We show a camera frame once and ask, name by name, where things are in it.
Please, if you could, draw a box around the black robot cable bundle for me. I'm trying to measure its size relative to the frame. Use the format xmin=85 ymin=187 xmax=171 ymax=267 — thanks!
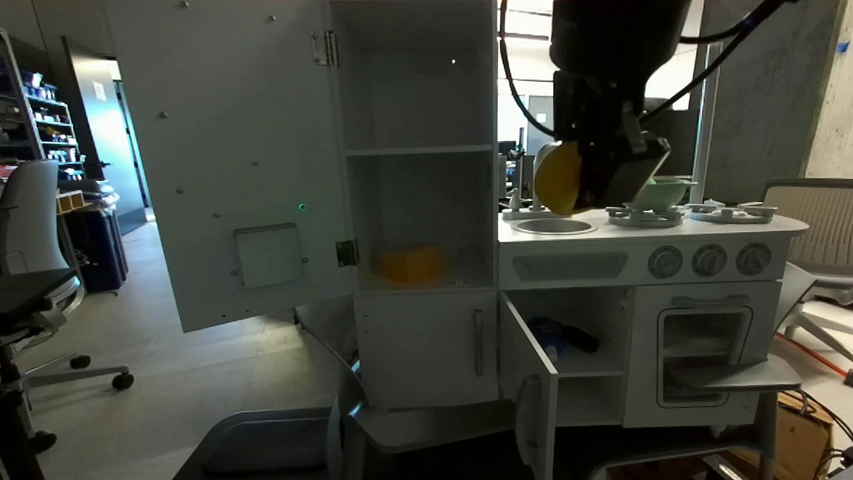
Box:
xmin=497 ymin=0 xmax=795 ymax=144

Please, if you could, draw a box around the storage shelf rack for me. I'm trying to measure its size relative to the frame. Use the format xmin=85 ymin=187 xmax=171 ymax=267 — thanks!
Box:
xmin=0 ymin=29 xmax=84 ymax=216

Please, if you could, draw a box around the small white cupboard door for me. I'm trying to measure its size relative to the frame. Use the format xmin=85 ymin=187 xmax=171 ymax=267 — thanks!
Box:
xmin=498 ymin=296 xmax=561 ymax=480

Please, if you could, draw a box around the yellow-orange toy cheese block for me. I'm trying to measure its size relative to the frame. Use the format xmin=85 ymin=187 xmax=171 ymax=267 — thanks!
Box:
xmin=377 ymin=245 xmax=451 ymax=287

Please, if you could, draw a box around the white toy kitchen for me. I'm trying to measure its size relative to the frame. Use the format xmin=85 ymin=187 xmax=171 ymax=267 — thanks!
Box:
xmin=321 ymin=0 xmax=811 ymax=480

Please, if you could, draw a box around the grey flat panel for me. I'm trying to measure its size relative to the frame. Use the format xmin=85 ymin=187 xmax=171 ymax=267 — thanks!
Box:
xmin=705 ymin=353 xmax=803 ymax=393

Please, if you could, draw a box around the grey office chair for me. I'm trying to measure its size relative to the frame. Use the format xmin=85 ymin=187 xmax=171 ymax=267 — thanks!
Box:
xmin=0 ymin=157 xmax=137 ymax=480

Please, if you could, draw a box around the grey mesh chair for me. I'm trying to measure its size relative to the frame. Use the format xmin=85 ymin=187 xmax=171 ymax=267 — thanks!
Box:
xmin=762 ymin=181 xmax=853 ymax=383

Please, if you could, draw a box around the brown cardboard box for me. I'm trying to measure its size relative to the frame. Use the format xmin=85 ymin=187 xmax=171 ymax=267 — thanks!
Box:
xmin=770 ymin=388 xmax=837 ymax=480

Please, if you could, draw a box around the grey toy faucet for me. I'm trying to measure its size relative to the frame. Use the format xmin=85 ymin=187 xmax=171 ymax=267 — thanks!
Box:
xmin=502 ymin=144 xmax=543 ymax=224

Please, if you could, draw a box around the black suitcase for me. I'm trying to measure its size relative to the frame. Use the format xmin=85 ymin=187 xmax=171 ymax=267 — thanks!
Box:
xmin=61 ymin=205 xmax=130 ymax=292

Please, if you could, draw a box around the white lower cabinet door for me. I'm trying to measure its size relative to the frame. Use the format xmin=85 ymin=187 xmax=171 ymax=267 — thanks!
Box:
xmin=351 ymin=291 xmax=502 ymax=409

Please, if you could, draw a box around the grey round stove knob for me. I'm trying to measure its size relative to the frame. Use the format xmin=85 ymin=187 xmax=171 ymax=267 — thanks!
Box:
xmin=647 ymin=245 xmax=685 ymax=279
xmin=691 ymin=241 xmax=730 ymax=279
xmin=733 ymin=240 xmax=774 ymax=276

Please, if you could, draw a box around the grey base platform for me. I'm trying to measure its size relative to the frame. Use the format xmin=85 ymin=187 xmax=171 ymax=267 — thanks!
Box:
xmin=171 ymin=408 xmax=358 ymax=480

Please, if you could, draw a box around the white toy oven door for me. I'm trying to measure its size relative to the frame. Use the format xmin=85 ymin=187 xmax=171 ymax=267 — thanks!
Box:
xmin=625 ymin=283 xmax=777 ymax=428

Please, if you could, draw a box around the green toy bowl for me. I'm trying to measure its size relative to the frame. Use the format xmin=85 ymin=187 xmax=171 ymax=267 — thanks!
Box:
xmin=634 ymin=172 xmax=701 ymax=216

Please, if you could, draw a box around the grey toy burner grate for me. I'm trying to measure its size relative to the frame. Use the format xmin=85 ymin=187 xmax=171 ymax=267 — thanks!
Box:
xmin=691 ymin=197 xmax=781 ymax=224
xmin=609 ymin=205 xmax=689 ymax=229

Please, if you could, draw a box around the grey upright pole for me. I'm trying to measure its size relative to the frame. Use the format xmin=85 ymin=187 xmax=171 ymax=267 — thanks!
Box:
xmin=691 ymin=39 xmax=725 ymax=205

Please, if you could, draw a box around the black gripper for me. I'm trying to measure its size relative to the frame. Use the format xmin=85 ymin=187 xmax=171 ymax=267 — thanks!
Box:
xmin=554 ymin=73 xmax=675 ymax=211

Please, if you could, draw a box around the blue object in cupboard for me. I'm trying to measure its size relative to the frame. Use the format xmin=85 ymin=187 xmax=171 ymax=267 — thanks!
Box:
xmin=529 ymin=316 xmax=599 ymax=357

